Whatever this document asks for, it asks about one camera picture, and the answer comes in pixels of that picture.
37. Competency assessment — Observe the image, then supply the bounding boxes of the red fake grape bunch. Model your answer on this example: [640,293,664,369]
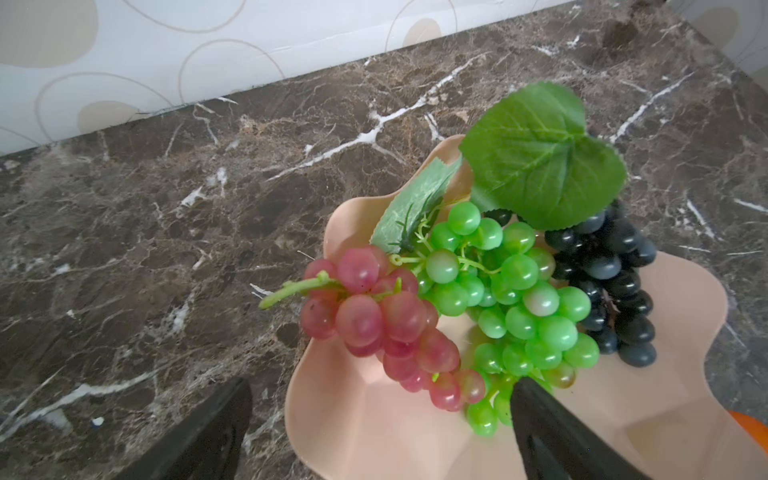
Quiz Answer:
[259,245,489,412]

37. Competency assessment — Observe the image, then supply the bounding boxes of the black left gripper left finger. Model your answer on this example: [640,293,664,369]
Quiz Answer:
[117,378,253,479]

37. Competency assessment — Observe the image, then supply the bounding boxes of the green fake grape bunch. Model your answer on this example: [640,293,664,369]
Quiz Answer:
[371,159,600,436]

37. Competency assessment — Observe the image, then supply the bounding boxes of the small fake orange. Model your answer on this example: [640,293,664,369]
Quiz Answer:
[729,410,768,453]

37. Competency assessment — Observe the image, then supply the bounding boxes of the black fake grape bunch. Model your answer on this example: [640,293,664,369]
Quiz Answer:
[458,81,659,368]

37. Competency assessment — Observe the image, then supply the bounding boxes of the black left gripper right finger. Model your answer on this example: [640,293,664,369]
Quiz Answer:
[510,377,647,480]

